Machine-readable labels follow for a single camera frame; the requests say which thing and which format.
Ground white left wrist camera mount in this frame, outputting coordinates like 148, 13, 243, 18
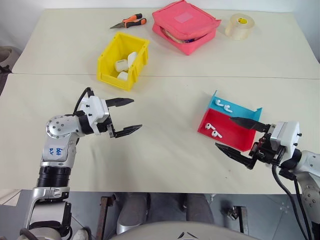
80, 95, 110, 134

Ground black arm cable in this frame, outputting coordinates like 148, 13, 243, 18
73, 87, 95, 116
271, 163, 310, 240

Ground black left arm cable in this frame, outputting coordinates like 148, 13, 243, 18
73, 87, 95, 116

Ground dark grey rounded shape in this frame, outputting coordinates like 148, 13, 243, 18
180, 193, 216, 226
116, 192, 152, 232

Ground blue plastic tray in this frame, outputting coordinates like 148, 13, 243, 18
204, 90, 264, 121

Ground red plastic tray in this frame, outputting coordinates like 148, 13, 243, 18
197, 107, 258, 153

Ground grey brown round object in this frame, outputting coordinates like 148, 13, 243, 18
0, 45, 22, 74

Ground yellow plastic bin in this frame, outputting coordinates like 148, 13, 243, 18
96, 31, 151, 92

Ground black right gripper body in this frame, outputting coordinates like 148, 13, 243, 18
250, 124, 286, 166

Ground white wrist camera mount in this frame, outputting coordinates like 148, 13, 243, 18
270, 121, 301, 161
80, 95, 110, 134

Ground pink fabric zip pouch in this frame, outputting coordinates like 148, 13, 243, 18
151, 0, 223, 57

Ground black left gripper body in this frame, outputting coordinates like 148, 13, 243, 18
93, 106, 118, 140

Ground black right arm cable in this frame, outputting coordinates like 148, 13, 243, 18
271, 163, 310, 240

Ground orange black handled pliers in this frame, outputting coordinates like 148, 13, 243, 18
109, 12, 148, 30

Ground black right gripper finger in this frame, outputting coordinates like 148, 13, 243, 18
214, 142, 259, 171
228, 116, 271, 133

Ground rusty metal table leg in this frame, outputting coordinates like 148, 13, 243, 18
95, 194, 117, 240
226, 205, 250, 236

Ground silver robot torso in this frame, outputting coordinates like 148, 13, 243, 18
109, 220, 267, 240

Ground beige tape roll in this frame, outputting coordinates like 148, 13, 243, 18
224, 13, 257, 42

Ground white shoe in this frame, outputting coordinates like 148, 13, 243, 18
71, 226, 93, 240

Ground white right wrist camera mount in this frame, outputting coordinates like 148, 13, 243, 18
270, 121, 301, 161

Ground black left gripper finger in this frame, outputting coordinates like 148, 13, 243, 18
113, 124, 143, 139
104, 97, 135, 109

